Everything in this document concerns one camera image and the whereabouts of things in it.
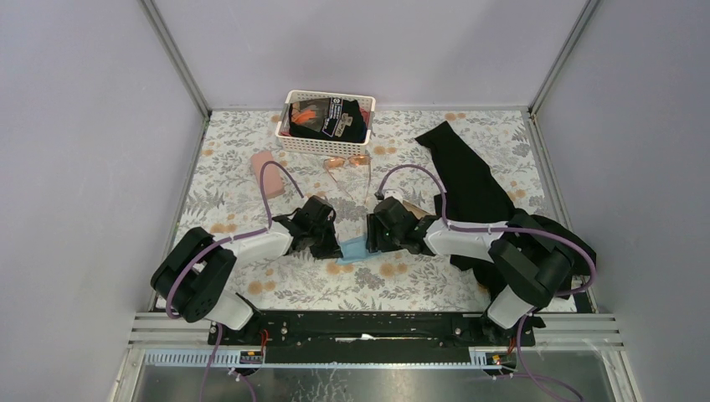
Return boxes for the plaid glasses case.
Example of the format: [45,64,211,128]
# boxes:
[402,200,430,219]

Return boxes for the blue cleaning cloth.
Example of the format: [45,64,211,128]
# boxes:
[337,236,382,265]

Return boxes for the pink glasses case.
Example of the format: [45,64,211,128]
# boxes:
[250,151,285,199]

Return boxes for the orange lens sunglasses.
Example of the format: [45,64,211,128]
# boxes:
[322,154,372,205]

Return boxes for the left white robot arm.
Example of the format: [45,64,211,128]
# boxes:
[150,196,342,344]

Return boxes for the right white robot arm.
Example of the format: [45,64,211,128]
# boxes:
[367,195,580,345]

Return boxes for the black garment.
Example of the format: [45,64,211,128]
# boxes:
[415,121,596,299]

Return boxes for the white plastic basket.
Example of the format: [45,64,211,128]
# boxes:
[275,90,376,157]

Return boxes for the black packaged items in basket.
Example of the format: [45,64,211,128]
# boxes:
[288,97,368,143]

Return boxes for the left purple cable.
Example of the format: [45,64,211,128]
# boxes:
[165,161,305,402]

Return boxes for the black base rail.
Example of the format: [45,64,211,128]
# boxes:
[208,310,545,364]

